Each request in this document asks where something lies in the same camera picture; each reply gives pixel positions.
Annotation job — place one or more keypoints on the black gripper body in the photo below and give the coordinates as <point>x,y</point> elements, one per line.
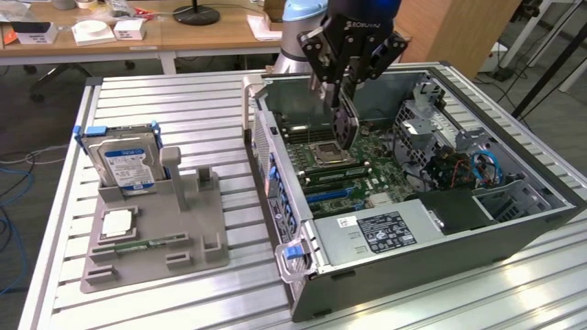
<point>362,20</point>

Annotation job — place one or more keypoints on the black graphics card metal bracket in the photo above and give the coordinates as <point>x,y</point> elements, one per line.
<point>346,127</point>

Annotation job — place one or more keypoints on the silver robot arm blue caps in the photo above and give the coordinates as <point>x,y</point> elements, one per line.
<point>298,41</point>

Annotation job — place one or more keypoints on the white paper stack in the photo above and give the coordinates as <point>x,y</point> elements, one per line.
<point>263,29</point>

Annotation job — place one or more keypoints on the cardboard box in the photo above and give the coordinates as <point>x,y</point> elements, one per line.
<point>272,8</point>

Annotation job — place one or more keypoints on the wooden cabinet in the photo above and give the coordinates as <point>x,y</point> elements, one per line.
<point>458,31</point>

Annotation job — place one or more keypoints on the beige case latch bar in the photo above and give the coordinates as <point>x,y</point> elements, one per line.
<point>247,103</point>

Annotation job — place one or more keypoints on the black power brick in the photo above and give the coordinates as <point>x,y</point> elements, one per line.
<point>505,74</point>

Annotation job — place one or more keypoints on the black round lamp base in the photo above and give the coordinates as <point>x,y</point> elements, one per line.
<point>196,15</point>

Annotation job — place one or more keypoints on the perforated metal disk bay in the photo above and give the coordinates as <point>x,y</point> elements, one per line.
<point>418,137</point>

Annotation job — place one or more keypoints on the metal CPU socket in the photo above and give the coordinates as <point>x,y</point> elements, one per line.
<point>326,156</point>

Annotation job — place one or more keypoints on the green motherboard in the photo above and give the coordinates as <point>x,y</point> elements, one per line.
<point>385,161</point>

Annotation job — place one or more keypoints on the black stand pole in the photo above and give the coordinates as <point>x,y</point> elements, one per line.
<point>550,68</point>

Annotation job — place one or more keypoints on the RAM stick white label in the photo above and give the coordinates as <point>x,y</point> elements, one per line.
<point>342,174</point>

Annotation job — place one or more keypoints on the small white labelled box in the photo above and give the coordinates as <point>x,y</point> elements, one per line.
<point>130,30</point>

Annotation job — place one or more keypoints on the clear plastic bag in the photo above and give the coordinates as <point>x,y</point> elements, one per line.
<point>124,8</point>

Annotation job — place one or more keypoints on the blue expansion slot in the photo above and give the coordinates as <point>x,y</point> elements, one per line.
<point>327,196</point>

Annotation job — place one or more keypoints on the silver chipset heatsink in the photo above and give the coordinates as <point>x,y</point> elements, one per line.
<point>379,200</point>

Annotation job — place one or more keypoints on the hard disk blue rails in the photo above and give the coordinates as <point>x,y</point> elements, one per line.
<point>128,168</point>

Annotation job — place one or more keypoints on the grey cup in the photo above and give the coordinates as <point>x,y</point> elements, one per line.
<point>63,3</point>

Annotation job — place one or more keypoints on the black office chair base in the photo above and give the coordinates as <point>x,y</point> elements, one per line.
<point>51,79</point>

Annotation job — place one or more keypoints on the grey power supply black label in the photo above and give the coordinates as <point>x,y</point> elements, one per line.
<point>339,247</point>

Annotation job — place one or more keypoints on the blue case release tab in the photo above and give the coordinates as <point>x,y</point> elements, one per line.
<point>294,252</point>

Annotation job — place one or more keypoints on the white box black lid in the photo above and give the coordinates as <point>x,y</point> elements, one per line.
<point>34,32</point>

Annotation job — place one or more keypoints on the orange box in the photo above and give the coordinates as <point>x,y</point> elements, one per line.
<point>10,36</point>

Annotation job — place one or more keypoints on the silver CPU chip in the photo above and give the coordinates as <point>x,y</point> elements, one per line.
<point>116,223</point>

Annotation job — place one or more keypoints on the open black PC case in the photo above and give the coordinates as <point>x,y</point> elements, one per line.
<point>458,275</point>

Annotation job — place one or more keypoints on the green RAM stick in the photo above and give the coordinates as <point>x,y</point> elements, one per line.
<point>138,245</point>

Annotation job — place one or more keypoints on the grey parts rack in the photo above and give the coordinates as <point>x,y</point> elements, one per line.
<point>151,268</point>

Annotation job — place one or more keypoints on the white table leg frame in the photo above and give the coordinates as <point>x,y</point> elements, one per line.
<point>518,40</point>

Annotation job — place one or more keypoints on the wooden desk white frame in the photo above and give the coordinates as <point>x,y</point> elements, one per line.
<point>183,38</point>

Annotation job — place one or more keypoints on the grey disk bay bracket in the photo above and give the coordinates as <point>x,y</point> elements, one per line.
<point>514,199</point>

